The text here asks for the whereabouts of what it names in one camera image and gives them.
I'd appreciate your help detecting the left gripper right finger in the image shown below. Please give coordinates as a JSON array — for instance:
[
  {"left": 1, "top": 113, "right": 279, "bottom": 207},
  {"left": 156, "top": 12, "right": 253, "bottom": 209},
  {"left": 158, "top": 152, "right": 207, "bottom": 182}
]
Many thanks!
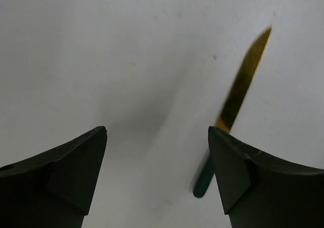
[{"left": 208, "top": 127, "right": 323, "bottom": 227}]

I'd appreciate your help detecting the gold knife green handle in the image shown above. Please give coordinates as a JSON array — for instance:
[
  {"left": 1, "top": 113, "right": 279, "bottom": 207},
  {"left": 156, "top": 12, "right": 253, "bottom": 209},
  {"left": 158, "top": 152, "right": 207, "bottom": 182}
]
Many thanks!
[{"left": 193, "top": 26, "right": 272, "bottom": 199}]

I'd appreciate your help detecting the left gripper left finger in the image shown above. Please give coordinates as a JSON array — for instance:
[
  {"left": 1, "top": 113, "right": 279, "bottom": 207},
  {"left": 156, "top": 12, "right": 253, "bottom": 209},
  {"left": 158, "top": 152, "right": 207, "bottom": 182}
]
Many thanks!
[{"left": 1, "top": 126, "right": 107, "bottom": 227}]

